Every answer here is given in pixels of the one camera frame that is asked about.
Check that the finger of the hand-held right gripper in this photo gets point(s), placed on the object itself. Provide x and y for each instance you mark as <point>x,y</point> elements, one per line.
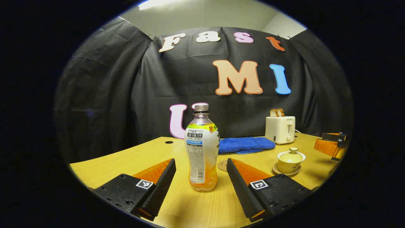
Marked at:
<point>332,136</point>
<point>326,147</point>

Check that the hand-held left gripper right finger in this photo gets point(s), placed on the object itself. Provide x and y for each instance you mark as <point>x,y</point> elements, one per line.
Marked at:
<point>240,190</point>

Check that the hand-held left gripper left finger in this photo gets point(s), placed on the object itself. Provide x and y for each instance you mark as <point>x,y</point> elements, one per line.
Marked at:
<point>161,190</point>

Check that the round brown coaster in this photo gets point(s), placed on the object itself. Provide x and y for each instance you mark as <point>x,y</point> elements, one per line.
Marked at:
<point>222,165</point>

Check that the cream teacup lid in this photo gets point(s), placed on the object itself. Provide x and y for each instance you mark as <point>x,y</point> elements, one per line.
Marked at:
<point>291,156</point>

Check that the cream ceramic teacup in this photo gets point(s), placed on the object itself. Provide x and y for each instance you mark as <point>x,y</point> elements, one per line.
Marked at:
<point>288,167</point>

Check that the clear water bottle orange label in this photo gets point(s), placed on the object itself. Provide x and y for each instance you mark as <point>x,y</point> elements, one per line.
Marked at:
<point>202,152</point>

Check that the cream ceramic saucer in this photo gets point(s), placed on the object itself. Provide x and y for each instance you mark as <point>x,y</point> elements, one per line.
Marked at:
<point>296,172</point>

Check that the folded blue towel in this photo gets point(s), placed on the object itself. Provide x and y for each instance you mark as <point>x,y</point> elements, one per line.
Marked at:
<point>246,145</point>

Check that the cream toaster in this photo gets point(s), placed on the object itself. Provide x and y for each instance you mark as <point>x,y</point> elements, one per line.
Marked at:
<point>280,129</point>

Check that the toast bread slice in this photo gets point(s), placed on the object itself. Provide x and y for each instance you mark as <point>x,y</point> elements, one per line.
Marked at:
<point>281,112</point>
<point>272,112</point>

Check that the black backdrop cloth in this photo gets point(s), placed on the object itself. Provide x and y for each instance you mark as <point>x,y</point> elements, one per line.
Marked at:
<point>126,95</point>

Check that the ceiling light panel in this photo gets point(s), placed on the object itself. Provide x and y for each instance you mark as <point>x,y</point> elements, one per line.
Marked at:
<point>155,3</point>

